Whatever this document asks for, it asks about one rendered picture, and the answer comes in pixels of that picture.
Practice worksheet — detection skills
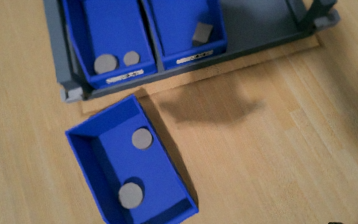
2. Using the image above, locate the dark grey disc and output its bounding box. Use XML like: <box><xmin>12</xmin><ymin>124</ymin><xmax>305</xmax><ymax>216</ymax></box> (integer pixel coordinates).
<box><xmin>95</xmin><ymin>53</ymin><xmax>121</xmax><ymax>73</ymax></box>

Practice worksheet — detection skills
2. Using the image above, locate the small grey block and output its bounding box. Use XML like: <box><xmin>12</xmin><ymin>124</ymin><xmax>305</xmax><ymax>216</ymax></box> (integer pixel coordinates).
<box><xmin>193</xmin><ymin>22</ymin><xmax>214</xmax><ymax>46</ymax></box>

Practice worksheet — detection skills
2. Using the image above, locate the grey metal disc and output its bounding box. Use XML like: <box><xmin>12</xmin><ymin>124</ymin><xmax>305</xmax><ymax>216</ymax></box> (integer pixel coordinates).
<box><xmin>124</xmin><ymin>50</ymin><xmax>141</xmax><ymax>65</ymax></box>
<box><xmin>132</xmin><ymin>128</ymin><xmax>154</xmax><ymax>149</ymax></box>

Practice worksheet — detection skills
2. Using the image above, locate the grey round disc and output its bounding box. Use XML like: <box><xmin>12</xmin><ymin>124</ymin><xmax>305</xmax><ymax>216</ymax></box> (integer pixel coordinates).
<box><xmin>118</xmin><ymin>182</ymin><xmax>145</xmax><ymax>208</ymax></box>

